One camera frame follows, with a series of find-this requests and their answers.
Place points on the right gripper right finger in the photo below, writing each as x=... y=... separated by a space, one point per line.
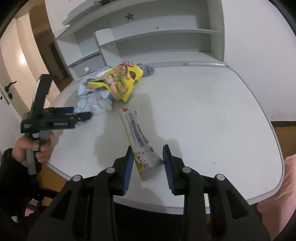
x=173 y=168

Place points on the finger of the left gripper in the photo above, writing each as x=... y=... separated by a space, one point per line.
x=85 y=116
x=61 y=110

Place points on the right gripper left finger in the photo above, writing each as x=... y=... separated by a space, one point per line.
x=123 y=171

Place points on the blue white plastic wrapper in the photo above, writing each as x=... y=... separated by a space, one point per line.
x=83 y=92

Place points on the white medicine sachet packet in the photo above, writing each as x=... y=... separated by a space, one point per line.
x=146 y=159

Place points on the yellow snack bag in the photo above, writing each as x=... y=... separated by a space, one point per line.
x=118 y=80

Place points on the black sleeve left forearm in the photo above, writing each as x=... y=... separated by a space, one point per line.
x=17 y=189

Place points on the person's left hand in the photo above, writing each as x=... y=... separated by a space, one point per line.
x=24 y=143

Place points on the white crumpled plastic wrapper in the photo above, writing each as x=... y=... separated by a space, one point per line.
x=98 y=104

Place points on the grey drawer with knob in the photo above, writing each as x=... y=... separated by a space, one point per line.
x=89 y=65

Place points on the white grey shelf unit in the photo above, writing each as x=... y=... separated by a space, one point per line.
x=155 y=33

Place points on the grey sock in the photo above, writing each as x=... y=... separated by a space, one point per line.
x=147 y=70

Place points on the pink bed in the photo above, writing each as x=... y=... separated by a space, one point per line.
x=277 y=210

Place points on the white door with handle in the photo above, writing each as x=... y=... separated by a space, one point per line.
x=14 y=74

